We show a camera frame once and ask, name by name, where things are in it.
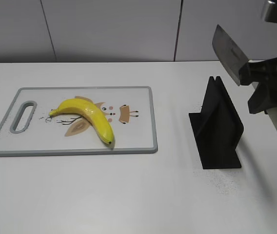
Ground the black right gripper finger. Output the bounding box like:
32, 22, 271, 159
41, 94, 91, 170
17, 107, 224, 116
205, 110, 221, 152
248, 82, 275, 114

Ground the white-handled kitchen knife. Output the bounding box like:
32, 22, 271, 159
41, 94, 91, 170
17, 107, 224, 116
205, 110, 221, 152
212, 25, 277, 131

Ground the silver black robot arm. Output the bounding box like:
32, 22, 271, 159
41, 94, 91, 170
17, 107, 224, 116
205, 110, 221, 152
238, 0, 277, 114

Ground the yellow plastic banana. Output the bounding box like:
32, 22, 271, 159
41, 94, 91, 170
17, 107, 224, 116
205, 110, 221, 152
49, 98, 115, 145

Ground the black knife stand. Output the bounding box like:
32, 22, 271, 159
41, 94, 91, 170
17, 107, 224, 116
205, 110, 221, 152
189, 76, 244, 169

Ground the white grey-rimmed cutting board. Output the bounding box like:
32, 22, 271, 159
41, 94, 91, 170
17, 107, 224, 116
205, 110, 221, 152
0, 86, 158, 157

